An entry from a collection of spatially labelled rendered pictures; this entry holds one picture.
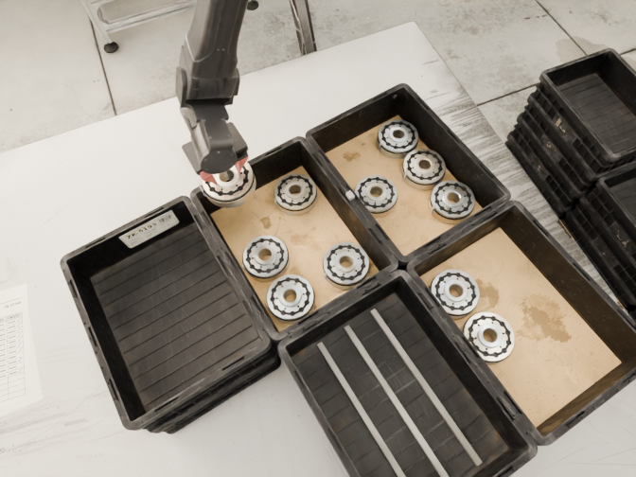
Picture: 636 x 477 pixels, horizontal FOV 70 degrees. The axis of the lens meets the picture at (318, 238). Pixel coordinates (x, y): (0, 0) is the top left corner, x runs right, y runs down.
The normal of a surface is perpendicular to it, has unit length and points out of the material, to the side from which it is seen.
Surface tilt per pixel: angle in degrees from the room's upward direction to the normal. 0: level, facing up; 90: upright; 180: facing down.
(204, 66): 100
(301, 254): 0
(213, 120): 21
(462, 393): 0
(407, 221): 0
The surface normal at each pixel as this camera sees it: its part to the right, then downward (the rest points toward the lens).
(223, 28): 0.32, 0.91
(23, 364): -0.04, -0.43
